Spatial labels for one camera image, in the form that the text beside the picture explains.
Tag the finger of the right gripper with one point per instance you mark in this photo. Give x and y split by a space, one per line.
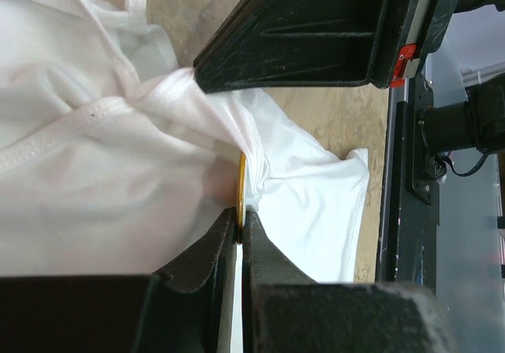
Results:
294 43

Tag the white shirt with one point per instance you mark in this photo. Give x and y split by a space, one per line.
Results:
113 160

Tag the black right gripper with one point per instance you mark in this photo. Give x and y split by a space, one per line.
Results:
410 30

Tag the yellow pin brooch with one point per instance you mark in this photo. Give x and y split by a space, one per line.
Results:
241 185

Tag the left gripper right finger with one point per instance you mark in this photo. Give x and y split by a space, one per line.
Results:
284 310

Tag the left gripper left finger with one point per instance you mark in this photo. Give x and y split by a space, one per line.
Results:
185 306

